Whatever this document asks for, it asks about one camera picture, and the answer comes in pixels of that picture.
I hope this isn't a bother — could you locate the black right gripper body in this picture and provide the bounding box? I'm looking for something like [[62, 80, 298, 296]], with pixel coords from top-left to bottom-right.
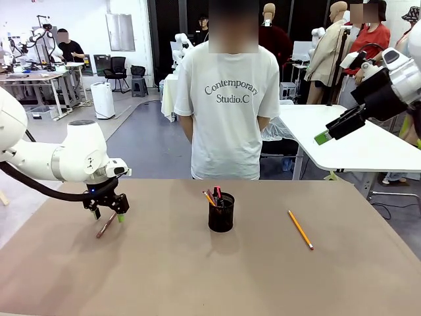
[[351, 68, 408, 122]]

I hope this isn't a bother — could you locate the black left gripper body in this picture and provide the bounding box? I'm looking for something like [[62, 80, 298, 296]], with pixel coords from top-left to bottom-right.
[[87, 177, 120, 207]]

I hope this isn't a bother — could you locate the red-brown pencil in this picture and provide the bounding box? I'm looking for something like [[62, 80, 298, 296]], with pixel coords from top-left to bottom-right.
[[95, 213, 117, 240]]

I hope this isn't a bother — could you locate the long yellow pencil pink eraser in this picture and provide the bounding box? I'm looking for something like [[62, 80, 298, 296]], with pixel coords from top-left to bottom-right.
[[287, 209, 314, 251]]

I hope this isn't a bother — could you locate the black mesh pen holder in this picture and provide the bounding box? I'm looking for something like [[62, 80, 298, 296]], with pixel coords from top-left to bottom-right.
[[208, 192, 235, 233]]

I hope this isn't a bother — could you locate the white desk with metal legs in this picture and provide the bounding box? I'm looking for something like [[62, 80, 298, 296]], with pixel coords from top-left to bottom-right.
[[278, 104, 421, 198]]

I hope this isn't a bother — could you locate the person in red shirt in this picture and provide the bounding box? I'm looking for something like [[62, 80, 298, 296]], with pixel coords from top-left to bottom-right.
[[347, 0, 392, 87]]

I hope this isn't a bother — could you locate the mannequin in beige coat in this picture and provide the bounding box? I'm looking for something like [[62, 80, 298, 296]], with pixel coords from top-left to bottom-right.
[[304, 1, 351, 105]]

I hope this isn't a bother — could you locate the figure with patterned bucket hat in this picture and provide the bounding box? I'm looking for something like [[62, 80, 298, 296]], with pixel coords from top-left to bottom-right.
[[396, 7, 421, 53]]

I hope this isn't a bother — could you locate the white air purifier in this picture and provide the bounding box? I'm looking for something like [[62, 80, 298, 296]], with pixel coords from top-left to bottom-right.
[[90, 82, 116, 120]]

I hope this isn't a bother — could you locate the mannequin in dark red top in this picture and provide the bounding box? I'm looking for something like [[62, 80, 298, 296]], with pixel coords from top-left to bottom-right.
[[258, 3, 294, 66]]

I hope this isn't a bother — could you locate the black plastic stool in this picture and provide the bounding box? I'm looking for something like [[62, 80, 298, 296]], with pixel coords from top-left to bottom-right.
[[130, 65, 149, 98]]

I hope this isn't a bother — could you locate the table with white cloth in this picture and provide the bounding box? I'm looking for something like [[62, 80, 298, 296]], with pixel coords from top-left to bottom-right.
[[160, 72, 182, 123]]

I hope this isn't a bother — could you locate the person in white T-shirt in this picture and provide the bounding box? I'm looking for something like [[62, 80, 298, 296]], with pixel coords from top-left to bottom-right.
[[173, 0, 281, 180]]

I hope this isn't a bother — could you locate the black office chair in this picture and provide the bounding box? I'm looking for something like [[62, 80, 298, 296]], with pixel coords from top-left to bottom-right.
[[103, 56, 131, 93]]

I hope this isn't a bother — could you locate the dark leaning board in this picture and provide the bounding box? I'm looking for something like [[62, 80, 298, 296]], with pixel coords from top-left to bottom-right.
[[93, 54, 111, 77]]

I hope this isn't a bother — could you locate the seated person in black T-shirt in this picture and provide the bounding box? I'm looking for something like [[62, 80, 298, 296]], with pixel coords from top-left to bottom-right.
[[57, 28, 86, 64]]

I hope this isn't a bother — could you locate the standing person in dark clothes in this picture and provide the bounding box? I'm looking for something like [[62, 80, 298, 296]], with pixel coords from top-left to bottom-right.
[[192, 14, 211, 47]]

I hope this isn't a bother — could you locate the white background robot on stand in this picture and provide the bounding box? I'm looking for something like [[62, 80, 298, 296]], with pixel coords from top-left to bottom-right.
[[28, 14, 64, 72]]

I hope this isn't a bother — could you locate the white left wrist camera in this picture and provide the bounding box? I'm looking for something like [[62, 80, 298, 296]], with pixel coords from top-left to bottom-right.
[[105, 158, 133, 177]]

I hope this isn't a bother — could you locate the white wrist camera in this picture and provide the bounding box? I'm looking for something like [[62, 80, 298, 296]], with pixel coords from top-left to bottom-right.
[[105, 158, 133, 177], [340, 51, 368, 70]]

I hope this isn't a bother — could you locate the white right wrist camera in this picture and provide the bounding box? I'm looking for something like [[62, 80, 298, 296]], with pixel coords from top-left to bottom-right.
[[340, 51, 368, 70]]

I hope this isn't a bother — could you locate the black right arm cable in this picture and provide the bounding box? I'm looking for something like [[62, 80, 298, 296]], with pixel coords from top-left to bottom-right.
[[357, 42, 385, 63]]

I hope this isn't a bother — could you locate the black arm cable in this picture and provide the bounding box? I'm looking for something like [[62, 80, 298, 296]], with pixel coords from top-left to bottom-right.
[[0, 161, 119, 202], [357, 42, 385, 63]]

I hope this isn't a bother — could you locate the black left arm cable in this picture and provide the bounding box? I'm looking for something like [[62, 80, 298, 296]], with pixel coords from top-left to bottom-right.
[[0, 161, 119, 202]]

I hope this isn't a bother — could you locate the metal wall panel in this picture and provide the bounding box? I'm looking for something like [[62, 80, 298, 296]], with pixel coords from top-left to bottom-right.
[[105, 13, 136, 53]]

